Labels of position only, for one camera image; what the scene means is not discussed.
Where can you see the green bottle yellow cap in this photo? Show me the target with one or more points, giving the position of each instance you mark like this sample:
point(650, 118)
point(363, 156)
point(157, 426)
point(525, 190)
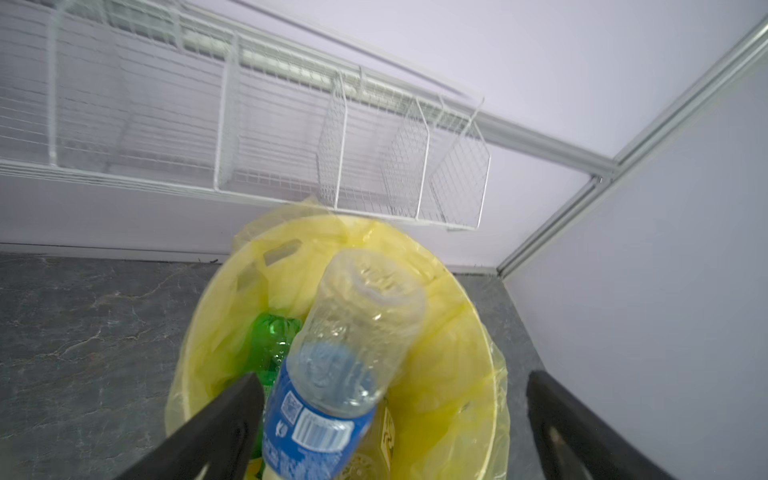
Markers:
point(269, 343)

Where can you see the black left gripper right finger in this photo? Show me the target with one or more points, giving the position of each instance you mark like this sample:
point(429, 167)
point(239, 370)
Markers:
point(574, 443)

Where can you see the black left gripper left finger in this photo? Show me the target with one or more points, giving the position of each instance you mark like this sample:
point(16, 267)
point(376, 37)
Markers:
point(214, 444)

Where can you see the long white wire basket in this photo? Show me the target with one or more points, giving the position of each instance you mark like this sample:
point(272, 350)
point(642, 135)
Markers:
point(166, 97)

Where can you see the small bottle blue label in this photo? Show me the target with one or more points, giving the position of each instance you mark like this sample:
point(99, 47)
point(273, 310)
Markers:
point(367, 313)

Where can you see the yellow bin liner bag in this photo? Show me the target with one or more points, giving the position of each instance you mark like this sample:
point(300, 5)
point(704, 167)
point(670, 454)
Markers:
point(448, 399)

